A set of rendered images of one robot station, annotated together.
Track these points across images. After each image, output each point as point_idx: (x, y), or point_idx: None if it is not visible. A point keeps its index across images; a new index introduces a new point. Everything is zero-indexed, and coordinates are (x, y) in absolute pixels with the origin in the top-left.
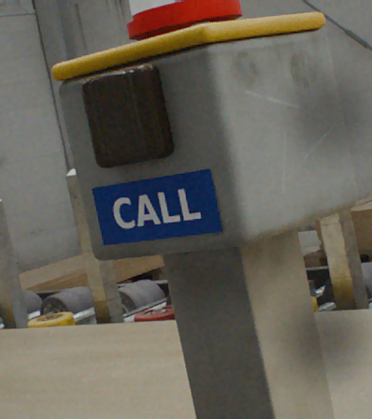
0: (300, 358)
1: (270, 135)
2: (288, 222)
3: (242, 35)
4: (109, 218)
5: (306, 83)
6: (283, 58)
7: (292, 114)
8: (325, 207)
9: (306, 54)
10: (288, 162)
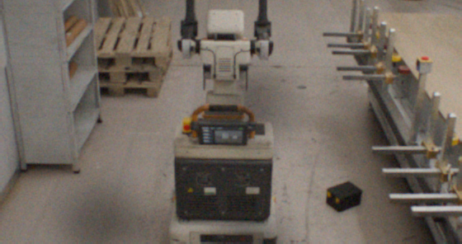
0: (423, 80)
1: (423, 68)
2: (422, 72)
3: (423, 62)
4: (416, 67)
5: (428, 65)
6: (426, 63)
7: (426, 67)
8: (426, 72)
9: (429, 63)
10: (424, 69)
